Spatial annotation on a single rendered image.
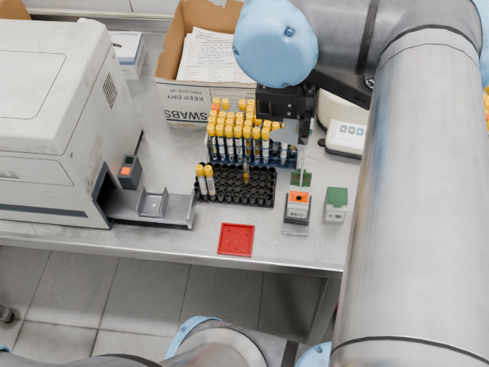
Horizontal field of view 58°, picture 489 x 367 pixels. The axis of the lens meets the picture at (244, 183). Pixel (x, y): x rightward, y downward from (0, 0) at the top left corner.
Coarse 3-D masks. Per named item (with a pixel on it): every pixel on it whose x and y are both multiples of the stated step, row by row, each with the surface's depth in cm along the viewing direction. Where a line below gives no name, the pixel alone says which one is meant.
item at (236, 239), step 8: (224, 224) 89; (232, 224) 89; (240, 224) 89; (224, 232) 89; (232, 232) 89; (240, 232) 89; (248, 232) 89; (224, 240) 88; (232, 240) 88; (240, 240) 88; (248, 240) 88; (224, 248) 87; (232, 248) 87; (240, 248) 87; (248, 248) 87; (248, 256) 85
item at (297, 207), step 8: (296, 192) 85; (304, 192) 84; (288, 200) 84; (296, 200) 84; (304, 200) 84; (288, 208) 84; (296, 208) 84; (304, 208) 83; (296, 216) 86; (304, 216) 86
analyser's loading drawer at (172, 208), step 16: (112, 192) 91; (128, 192) 90; (144, 192) 88; (160, 192) 89; (192, 192) 88; (112, 208) 88; (128, 208) 88; (144, 208) 88; (160, 208) 84; (176, 208) 88; (192, 208) 87
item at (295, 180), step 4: (292, 172) 83; (296, 172) 83; (300, 172) 83; (304, 172) 82; (292, 176) 84; (296, 176) 83; (304, 176) 83; (308, 176) 83; (292, 180) 85; (296, 180) 84; (304, 180) 84; (308, 180) 84; (292, 184) 85; (296, 184) 85; (304, 184) 85; (308, 184) 85
